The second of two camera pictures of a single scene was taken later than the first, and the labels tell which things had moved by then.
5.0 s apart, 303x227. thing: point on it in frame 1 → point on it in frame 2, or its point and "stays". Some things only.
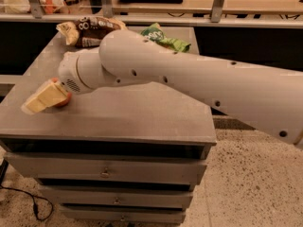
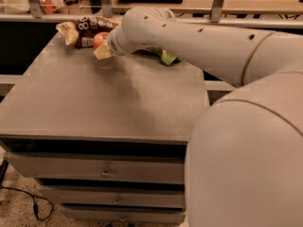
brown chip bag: x=88 y=31 stays
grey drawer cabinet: x=127 y=152 stays
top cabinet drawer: x=105 y=169 stays
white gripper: x=67 y=73 → x=115 y=44
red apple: x=68 y=96 → x=99 y=38
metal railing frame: x=190 y=20 stays
